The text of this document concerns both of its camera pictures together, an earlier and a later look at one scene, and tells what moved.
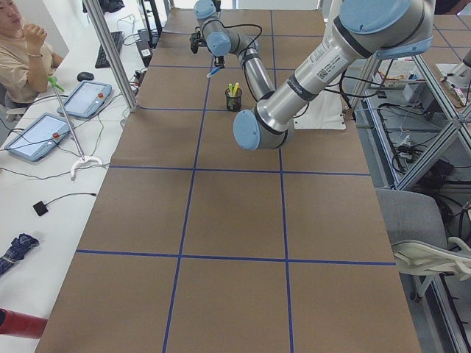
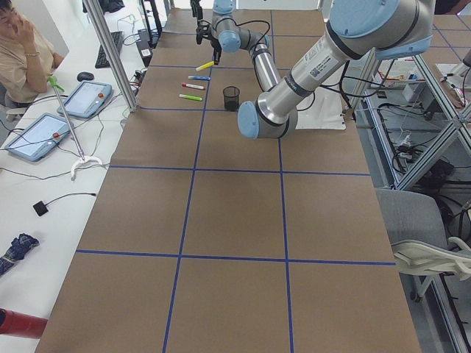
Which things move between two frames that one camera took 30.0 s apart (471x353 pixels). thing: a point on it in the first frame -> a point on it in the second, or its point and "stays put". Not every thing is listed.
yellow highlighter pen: [235, 90] -> [205, 65]
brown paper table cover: [196, 245] stays put
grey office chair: [419, 240] stays put
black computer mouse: [85, 76] stays put
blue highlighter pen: [214, 70] -> [199, 78]
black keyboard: [118, 38] stays put
